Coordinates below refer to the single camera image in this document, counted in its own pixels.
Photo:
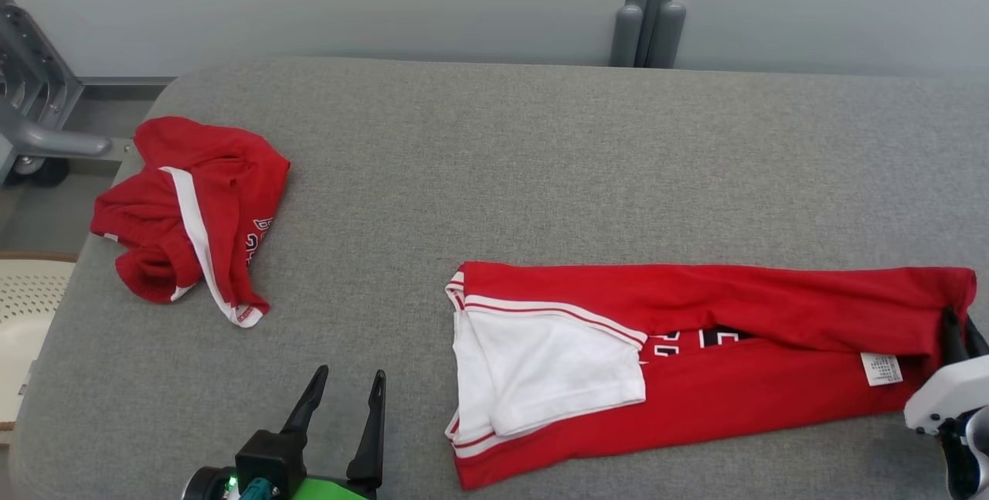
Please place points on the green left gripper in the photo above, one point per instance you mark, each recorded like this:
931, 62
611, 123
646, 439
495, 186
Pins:
332, 491

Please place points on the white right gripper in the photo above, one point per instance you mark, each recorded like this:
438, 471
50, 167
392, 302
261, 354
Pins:
950, 392

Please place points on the red Bulls 23 jersey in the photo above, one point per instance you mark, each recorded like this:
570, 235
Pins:
773, 399

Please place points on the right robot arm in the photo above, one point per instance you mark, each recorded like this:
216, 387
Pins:
966, 461

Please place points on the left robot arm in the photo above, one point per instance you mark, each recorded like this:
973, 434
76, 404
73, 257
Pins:
205, 484

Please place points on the red shorts with white trim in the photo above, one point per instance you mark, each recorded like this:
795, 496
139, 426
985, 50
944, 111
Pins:
224, 191

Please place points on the beige perforated laundry basket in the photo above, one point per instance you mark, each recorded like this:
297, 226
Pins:
27, 307

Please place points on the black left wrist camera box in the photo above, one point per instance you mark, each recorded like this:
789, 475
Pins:
270, 457

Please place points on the grey metal cart frame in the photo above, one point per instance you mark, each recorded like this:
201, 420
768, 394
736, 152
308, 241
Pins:
39, 137

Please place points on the grey partition post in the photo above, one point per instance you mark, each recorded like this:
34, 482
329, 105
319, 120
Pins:
649, 13

